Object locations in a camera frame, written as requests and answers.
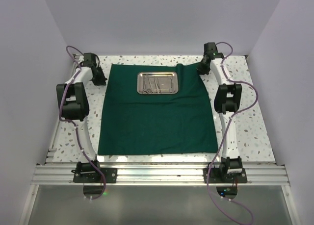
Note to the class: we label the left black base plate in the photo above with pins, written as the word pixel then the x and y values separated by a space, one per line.
pixel 95 177

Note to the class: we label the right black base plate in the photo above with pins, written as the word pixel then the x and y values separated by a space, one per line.
pixel 217 177

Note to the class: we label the aluminium front rail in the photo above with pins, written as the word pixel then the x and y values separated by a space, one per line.
pixel 161 174

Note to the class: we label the aluminium rail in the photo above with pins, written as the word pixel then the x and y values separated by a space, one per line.
pixel 51 149
pixel 161 174

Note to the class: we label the aluminium left rail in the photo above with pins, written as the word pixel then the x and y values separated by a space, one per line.
pixel 51 149

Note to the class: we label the steel instrument tray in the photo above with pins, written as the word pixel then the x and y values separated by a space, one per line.
pixel 164 82

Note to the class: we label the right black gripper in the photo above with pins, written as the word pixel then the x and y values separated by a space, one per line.
pixel 200 70

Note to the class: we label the steel forceps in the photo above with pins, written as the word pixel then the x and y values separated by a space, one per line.
pixel 157 85

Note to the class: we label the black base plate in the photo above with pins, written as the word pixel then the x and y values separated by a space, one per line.
pixel 217 177
pixel 95 177

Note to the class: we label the green surgical cloth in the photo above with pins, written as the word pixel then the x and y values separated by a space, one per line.
pixel 136 124

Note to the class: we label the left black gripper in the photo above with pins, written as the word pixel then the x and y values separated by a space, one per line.
pixel 101 81

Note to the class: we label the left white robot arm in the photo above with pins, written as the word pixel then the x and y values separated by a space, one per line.
pixel 74 107

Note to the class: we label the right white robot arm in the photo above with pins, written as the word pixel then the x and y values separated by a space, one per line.
pixel 226 103

